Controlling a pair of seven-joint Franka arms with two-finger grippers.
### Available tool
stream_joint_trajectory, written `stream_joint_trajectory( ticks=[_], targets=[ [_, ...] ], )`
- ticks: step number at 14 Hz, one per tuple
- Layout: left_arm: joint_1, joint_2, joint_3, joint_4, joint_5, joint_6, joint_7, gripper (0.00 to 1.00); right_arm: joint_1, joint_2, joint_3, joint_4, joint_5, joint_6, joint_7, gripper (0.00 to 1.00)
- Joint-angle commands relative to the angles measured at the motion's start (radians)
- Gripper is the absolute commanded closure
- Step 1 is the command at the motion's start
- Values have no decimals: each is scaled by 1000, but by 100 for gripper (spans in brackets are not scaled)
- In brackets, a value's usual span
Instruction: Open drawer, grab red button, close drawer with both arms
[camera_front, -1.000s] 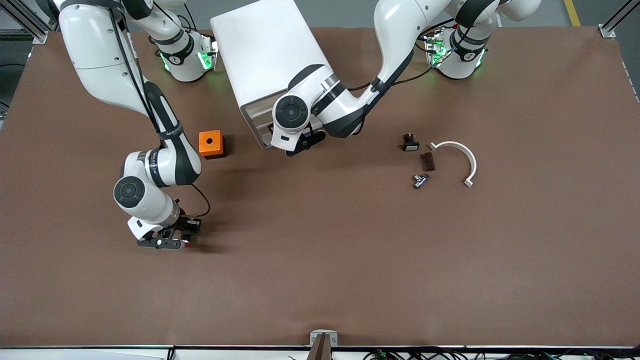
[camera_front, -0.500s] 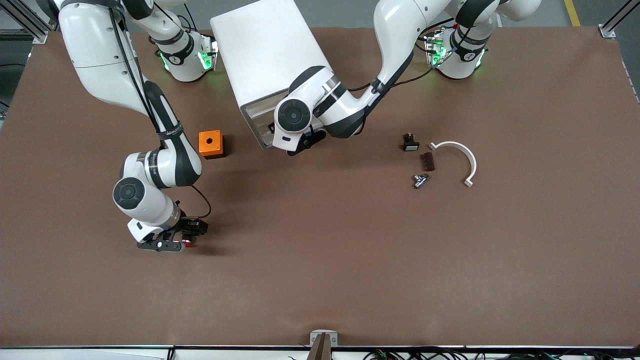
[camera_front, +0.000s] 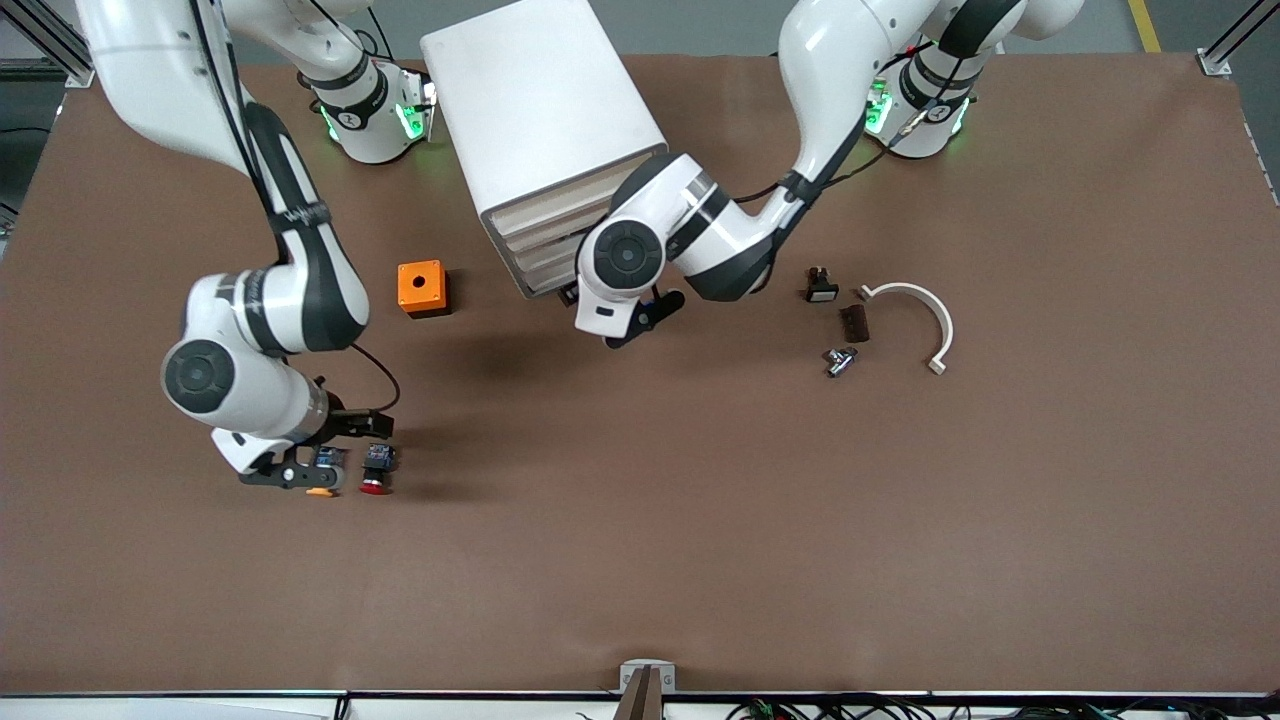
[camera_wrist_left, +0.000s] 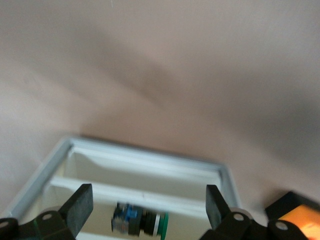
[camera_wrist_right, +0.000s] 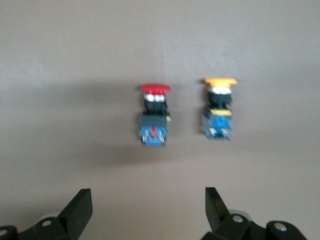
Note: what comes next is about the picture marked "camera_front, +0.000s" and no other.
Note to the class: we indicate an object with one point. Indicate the red-capped push button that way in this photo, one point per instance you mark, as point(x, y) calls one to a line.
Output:
point(377, 472)

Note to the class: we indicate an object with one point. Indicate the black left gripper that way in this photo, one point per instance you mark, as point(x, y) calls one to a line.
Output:
point(568, 294)

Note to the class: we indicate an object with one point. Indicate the small brown block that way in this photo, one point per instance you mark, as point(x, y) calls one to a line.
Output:
point(858, 324)

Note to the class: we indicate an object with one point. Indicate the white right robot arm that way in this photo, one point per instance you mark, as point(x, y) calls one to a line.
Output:
point(270, 310)

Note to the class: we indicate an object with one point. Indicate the silver metal fitting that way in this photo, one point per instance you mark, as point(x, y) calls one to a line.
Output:
point(840, 362)

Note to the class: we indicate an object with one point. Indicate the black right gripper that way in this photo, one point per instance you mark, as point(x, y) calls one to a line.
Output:
point(349, 424)

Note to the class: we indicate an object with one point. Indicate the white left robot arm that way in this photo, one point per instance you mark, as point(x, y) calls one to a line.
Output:
point(720, 240)

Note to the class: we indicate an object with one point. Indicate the orange box with round hole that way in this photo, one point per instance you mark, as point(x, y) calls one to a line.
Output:
point(408, 292)

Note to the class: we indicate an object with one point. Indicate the aluminium frame post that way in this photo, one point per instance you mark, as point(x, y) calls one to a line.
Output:
point(80, 72)
point(1213, 63)

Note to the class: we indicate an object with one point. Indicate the white table edge rail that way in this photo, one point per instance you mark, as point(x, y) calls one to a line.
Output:
point(200, 706)

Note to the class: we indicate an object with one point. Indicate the white curved bracket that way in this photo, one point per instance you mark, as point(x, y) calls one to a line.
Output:
point(935, 310)

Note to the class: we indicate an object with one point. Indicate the orange-capped push button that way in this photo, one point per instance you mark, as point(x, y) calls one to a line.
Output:
point(325, 462)

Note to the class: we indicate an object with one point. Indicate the black switch with white face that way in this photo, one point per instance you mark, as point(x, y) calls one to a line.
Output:
point(822, 291)

